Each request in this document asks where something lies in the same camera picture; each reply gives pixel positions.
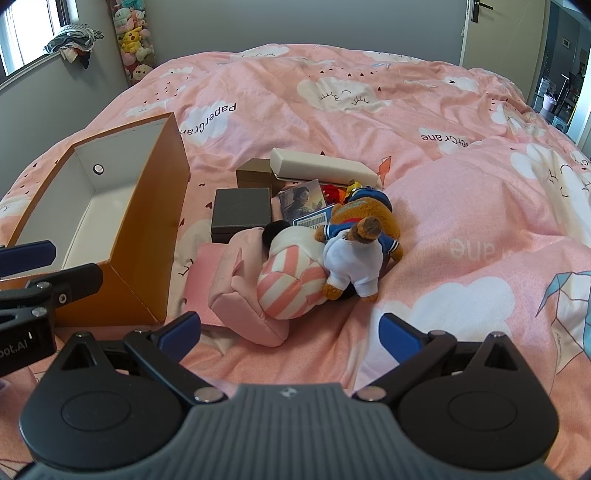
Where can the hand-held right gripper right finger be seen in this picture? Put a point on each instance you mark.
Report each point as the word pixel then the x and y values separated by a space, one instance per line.
pixel 398 330

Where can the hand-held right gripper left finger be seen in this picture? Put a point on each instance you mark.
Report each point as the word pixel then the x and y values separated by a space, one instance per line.
pixel 178 334

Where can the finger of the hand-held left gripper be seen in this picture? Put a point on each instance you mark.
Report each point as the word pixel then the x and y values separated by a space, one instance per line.
pixel 32 256
pixel 74 280

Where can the orange cardboard box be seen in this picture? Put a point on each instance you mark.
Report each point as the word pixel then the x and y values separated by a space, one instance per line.
pixel 138 230

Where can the dark grey box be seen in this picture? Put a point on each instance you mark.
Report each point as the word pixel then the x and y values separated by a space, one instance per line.
pixel 240 207

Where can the pink folded cushion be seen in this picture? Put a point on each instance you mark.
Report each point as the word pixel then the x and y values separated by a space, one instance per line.
pixel 235 288

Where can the brown bear plush sailor outfit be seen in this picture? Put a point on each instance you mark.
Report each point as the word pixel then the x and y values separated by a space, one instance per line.
pixel 351 258

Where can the pink striped plush pillow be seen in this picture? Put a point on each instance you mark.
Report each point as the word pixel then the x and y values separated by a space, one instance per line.
pixel 286 281

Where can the blue white card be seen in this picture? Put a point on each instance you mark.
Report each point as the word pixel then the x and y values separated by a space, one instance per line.
pixel 317 218

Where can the brown cardboard box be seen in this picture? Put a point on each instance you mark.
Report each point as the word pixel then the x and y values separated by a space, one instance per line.
pixel 251 175

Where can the long white box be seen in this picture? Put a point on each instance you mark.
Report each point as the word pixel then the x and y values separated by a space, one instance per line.
pixel 314 164

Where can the pile of clothes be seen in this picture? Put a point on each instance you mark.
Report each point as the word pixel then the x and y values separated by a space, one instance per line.
pixel 74 39

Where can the pink cloud print duvet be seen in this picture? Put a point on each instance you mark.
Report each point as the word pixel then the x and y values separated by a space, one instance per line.
pixel 323 115

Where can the window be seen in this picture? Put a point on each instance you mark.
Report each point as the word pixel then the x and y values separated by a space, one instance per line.
pixel 27 27

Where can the column of plush toys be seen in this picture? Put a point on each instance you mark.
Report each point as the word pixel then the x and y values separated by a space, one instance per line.
pixel 131 41

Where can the white door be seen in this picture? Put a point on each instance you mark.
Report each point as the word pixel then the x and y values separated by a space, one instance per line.
pixel 503 37

